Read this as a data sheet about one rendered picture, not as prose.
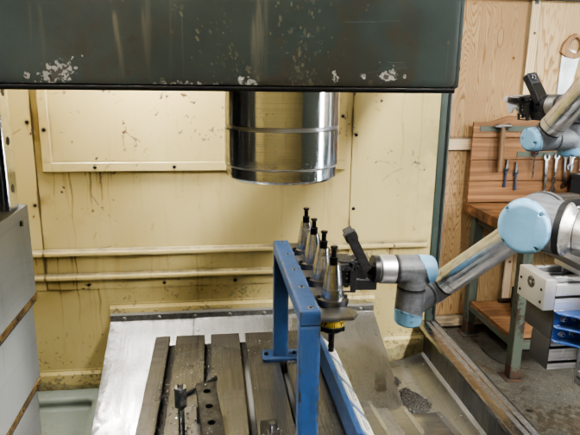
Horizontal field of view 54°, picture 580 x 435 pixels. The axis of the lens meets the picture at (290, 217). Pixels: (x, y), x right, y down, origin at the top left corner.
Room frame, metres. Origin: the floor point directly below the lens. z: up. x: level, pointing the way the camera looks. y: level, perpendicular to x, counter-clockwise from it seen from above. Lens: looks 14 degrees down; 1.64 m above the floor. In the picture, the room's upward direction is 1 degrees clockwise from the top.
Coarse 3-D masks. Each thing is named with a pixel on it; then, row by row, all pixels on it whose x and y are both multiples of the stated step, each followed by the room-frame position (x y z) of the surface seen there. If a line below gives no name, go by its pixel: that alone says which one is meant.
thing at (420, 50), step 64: (0, 0) 0.64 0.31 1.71; (64, 0) 0.65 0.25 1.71; (128, 0) 0.66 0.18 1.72; (192, 0) 0.67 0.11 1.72; (256, 0) 0.68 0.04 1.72; (320, 0) 0.69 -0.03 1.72; (384, 0) 0.70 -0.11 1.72; (448, 0) 0.71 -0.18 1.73; (0, 64) 0.64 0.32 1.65; (64, 64) 0.65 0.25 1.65; (128, 64) 0.66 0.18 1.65; (192, 64) 0.67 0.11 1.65; (256, 64) 0.68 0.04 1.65; (320, 64) 0.69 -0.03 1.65; (384, 64) 0.70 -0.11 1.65; (448, 64) 0.71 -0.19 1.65
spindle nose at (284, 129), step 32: (224, 96) 0.78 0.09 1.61; (256, 96) 0.73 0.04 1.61; (288, 96) 0.73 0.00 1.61; (320, 96) 0.74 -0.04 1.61; (224, 128) 0.79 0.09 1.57; (256, 128) 0.73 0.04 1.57; (288, 128) 0.73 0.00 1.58; (320, 128) 0.75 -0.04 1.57; (224, 160) 0.79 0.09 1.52; (256, 160) 0.73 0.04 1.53; (288, 160) 0.73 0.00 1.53; (320, 160) 0.75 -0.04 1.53
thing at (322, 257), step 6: (318, 246) 1.15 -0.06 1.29; (318, 252) 1.14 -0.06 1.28; (324, 252) 1.13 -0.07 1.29; (318, 258) 1.13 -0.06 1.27; (324, 258) 1.13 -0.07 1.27; (318, 264) 1.13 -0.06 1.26; (324, 264) 1.13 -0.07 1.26; (312, 270) 1.14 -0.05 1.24; (318, 270) 1.13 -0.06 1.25; (324, 270) 1.13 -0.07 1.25; (312, 276) 1.14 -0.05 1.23; (318, 276) 1.13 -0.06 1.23; (324, 276) 1.13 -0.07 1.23
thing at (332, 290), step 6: (330, 264) 1.03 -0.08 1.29; (330, 270) 1.03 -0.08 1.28; (336, 270) 1.02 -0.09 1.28; (330, 276) 1.02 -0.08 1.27; (336, 276) 1.02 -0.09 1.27; (324, 282) 1.03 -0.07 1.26; (330, 282) 1.02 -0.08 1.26; (336, 282) 1.02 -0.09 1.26; (342, 282) 1.03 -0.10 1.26; (324, 288) 1.03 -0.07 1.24; (330, 288) 1.02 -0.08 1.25; (336, 288) 1.02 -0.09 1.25; (342, 288) 1.03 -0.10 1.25; (324, 294) 1.03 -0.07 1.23; (330, 294) 1.02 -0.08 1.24; (336, 294) 1.02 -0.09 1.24; (342, 294) 1.03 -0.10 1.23; (330, 300) 1.02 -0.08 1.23; (336, 300) 1.02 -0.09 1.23
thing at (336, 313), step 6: (324, 312) 0.98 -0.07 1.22; (330, 312) 0.98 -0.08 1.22; (336, 312) 0.98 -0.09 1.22; (342, 312) 0.98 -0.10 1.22; (348, 312) 0.98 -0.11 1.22; (354, 312) 0.98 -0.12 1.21; (324, 318) 0.96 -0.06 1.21; (330, 318) 0.96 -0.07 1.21; (336, 318) 0.96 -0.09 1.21; (342, 318) 0.96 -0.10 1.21; (348, 318) 0.96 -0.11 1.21; (354, 318) 0.96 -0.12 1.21
